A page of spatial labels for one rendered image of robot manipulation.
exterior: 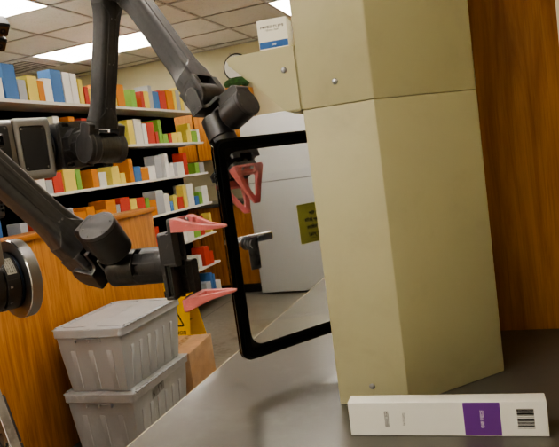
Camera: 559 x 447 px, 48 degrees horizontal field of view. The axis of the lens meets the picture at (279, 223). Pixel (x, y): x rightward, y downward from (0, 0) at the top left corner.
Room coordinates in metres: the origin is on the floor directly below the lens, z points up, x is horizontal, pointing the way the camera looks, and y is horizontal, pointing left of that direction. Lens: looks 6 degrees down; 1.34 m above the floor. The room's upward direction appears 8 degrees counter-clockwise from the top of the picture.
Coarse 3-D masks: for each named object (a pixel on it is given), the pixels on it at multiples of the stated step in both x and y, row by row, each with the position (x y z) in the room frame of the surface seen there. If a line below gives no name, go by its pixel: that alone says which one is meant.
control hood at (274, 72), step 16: (288, 48) 0.97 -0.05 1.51; (240, 64) 1.00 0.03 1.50; (256, 64) 0.99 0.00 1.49; (272, 64) 0.98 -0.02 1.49; (288, 64) 0.97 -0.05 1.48; (256, 80) 0.99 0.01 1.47; (272, 80) 0.98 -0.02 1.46; (288, 80) 0.97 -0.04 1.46; (272, 96) 0.98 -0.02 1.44; (288, 96) 0.97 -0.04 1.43
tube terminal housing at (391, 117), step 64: (320, 0) 0.95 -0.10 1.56; (384, 0) 0.94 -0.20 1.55; (448, 0) 1.00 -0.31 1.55; (320, 64) 0.95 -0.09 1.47; (384, 64) 0.94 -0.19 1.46; (448, 64) 0.99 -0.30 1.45; (320, 128) 0.96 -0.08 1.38; (384, 128) 0.93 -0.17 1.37; (448, 128) 0.98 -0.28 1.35; (320, 192) 0.96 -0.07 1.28; (384, 192) 0.93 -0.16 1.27; (448, 192) 0.98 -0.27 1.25; (384, 256) 0.93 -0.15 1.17; (448, 256) 0.97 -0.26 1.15; (384, 320) 0.94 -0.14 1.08; (448, 320) 0.97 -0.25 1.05; (384, 384) 0.94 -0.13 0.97; (448, 384) 0.96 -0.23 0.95
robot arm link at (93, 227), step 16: (80, 224) 0.94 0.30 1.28; (96, 224) 0.92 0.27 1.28; (112, 224) 0.91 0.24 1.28; (80, 240) 0.94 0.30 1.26; (96, 240) 0.90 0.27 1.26; (112, 240) 0.91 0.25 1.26; (128, 240) 0.94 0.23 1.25; (96, 256) 0.93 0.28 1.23; (112, 256) 0.92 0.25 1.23; (80, 272) 0.98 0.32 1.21; (96, 272) 0.97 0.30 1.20
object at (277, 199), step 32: (256, 160) 1.14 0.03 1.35; (288, 160) 1.17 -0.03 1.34; (256, 192) 1.13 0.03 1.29; (288, 192) 1.17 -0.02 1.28; (256, 224) 1.12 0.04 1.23; (288, 224) 1.16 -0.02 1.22; (288, 256) 1.16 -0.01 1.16; (320, 256) 1.20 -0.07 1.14; (256, 288) 1.11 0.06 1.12; (288, 288) 1.15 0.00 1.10; (320, 288) 1.19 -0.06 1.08; (256, 320) 1.11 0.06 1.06; (288, 320) 1.15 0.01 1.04; (320, 320) 1.19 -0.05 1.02
